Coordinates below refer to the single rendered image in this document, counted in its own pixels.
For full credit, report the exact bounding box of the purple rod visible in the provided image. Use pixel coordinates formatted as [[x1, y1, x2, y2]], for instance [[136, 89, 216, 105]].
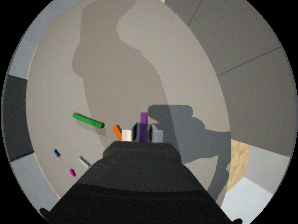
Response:
[[140, 113, 146, 142]]

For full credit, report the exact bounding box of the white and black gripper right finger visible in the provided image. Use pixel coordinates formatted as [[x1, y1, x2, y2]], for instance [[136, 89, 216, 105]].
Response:
[[149, 124, 163, 143]]

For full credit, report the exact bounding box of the green rod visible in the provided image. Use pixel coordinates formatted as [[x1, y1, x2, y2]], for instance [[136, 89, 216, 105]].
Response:
[[73, 113, 104, 129]]

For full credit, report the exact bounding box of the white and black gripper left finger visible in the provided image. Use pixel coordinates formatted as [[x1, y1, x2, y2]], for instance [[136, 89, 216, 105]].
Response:
[[122, 124, 137, 142]]

